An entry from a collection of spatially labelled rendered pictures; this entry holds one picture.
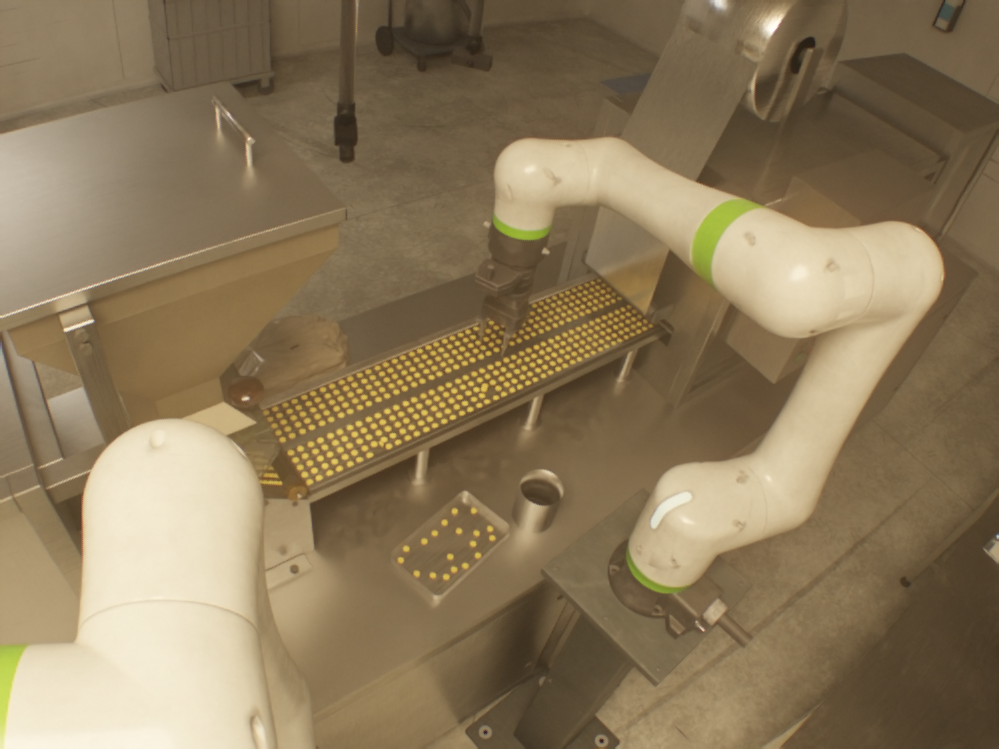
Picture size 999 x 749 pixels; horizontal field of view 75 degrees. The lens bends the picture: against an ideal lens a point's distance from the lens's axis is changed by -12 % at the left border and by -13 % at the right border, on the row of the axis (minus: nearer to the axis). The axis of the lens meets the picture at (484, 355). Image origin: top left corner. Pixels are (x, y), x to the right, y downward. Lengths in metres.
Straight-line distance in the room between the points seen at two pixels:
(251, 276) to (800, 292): 0.56
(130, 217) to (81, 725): 0.52
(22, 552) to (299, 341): 0.69
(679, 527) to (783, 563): 1.57
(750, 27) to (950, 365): 2.76
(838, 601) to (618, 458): 1.28
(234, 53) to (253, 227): 3.68
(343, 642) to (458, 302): 0.88
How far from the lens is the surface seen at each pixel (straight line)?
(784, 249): 0.79
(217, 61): 4.37
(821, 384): 1.00
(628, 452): 1.54
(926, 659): 1.72
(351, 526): 1.34
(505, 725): 2.04
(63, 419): 1.15
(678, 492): 1.03
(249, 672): 0.43
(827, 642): 2.50
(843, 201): 1.36
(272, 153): 0.86
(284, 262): 0.77
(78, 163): 0.89
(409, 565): 1.30
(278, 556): 1.28
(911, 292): 0.90
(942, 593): 1.84
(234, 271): 0.75
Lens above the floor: 1.94
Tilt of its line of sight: 44 degrees down
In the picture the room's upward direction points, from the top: 10 degrees clockwise
